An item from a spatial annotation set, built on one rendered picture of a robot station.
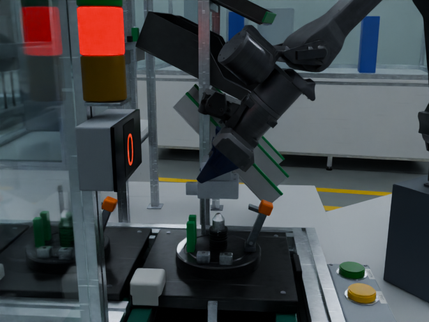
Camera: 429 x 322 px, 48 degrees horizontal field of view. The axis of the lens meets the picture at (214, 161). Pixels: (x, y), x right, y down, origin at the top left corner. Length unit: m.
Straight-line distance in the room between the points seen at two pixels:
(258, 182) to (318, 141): 3.85
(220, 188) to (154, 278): 0.17
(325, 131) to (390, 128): 0.59
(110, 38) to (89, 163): 0.13
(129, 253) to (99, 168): 0.34
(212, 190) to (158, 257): 0.16
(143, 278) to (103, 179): 0.24
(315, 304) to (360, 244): 0.47
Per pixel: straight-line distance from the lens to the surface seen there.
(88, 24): 0.54
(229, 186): 0.74
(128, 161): 0.56
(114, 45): 0.54
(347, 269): 0.81
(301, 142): 4.82
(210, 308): 0.71
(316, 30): 0.72
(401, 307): 0.96
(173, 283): 0.75
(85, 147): 0.52
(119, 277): 0.77
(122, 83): 0.55
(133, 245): 0.88
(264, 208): 0.77
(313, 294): 0.75
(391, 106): 4.80
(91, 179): 0.53
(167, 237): 0.90
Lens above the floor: 1.34
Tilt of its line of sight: 15 degrees down
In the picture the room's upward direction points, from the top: straight up
